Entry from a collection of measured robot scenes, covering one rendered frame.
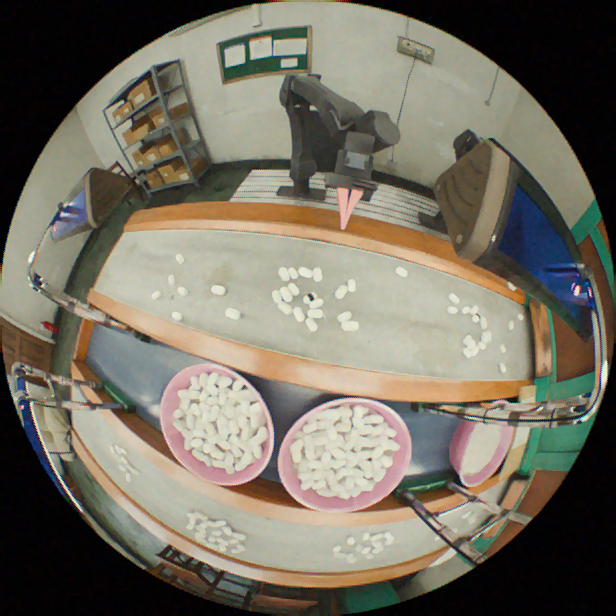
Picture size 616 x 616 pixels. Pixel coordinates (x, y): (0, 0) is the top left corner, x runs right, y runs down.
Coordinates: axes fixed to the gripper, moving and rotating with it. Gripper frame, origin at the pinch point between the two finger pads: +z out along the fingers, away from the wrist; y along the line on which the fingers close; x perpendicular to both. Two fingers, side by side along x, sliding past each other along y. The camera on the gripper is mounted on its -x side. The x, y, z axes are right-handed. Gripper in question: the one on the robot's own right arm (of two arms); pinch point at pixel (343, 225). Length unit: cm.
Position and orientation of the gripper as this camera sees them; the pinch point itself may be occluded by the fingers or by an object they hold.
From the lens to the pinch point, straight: 37.6
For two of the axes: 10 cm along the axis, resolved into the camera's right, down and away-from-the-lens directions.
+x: 1.2, -3.3, 9.3
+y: 9.8, 1.9, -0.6
